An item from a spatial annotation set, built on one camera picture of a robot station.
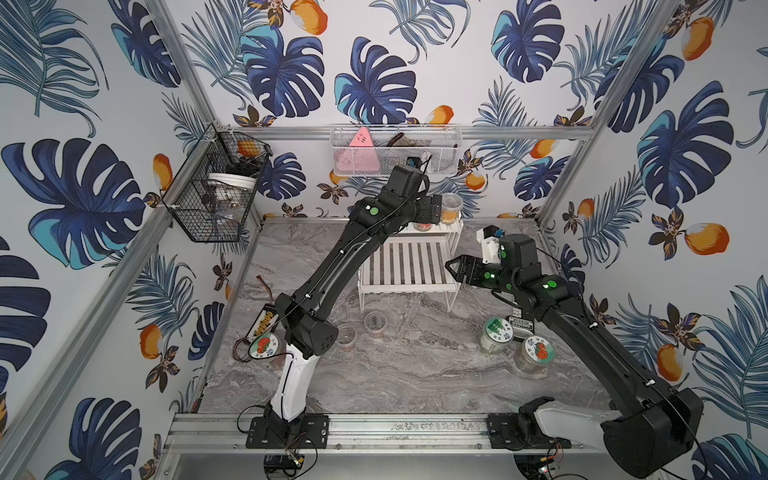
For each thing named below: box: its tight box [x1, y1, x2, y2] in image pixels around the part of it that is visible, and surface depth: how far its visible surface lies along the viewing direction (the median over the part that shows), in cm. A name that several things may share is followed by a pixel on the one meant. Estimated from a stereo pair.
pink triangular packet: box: [334, 127, 380, 174], surface depth 92 cm
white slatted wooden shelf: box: [358, 220, 463, 312], surface depth 90 cm
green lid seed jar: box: [480, 316, 514, 354], surface depth 85 cm
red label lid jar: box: [514, 336, 556, 376], surface depth 81 cm
